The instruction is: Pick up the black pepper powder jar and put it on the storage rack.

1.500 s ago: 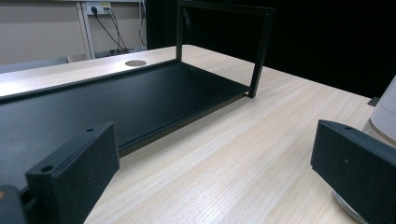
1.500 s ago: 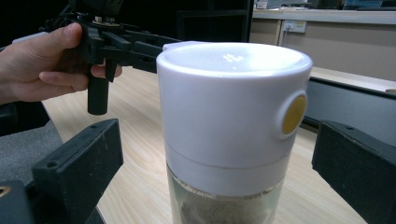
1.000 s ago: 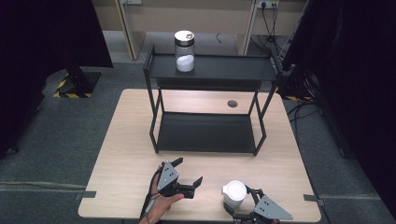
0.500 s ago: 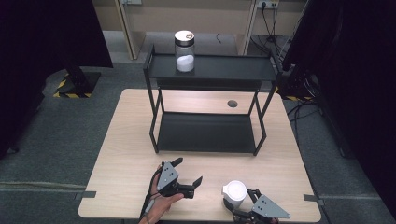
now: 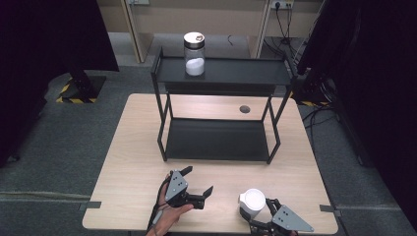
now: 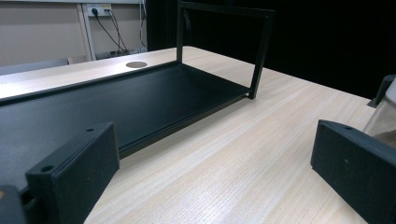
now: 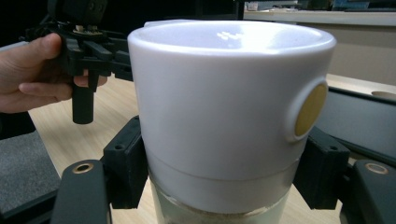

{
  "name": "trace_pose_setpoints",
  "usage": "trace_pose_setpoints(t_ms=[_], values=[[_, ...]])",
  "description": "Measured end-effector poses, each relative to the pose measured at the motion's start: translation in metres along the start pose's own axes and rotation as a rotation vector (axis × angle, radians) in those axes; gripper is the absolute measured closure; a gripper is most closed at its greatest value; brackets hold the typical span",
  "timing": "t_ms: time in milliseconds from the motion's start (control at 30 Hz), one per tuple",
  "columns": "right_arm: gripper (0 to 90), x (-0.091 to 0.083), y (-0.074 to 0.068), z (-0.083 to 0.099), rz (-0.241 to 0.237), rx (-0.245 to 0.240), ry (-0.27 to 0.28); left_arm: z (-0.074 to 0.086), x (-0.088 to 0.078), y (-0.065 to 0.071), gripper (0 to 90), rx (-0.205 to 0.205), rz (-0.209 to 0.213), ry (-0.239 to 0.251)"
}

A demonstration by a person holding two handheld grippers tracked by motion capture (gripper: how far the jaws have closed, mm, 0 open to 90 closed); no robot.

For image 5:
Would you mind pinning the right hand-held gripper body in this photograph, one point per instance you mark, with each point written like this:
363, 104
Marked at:
290, 221

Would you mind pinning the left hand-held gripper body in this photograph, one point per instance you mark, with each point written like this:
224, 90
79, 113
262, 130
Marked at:
176, 187

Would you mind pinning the jar with white lid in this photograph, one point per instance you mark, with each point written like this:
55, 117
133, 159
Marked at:
252, 201

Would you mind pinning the black two-tier metal shelf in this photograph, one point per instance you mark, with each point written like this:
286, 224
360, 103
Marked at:
216, 139

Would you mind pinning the glass jar with silver lid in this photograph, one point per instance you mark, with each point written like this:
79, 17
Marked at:
194, 55

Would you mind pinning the person's right hand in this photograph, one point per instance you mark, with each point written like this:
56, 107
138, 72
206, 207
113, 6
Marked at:
292, 233

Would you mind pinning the person's left hand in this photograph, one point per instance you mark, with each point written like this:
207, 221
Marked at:
170, 218

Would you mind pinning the grey floor tape strip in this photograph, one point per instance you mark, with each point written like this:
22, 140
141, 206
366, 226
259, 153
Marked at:
329, 209
90, 205

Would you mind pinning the stand base with hazard tape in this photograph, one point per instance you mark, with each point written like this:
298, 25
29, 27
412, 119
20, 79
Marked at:
313, 93
83, 88

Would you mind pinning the black curtain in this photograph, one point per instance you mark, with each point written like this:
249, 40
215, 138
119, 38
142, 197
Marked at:
49, 49
377, 82

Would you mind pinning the beige partition post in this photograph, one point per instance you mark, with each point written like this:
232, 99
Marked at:
260, 32
136, 32

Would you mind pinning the wall power socket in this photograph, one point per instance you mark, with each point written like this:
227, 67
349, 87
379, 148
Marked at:
282, 4

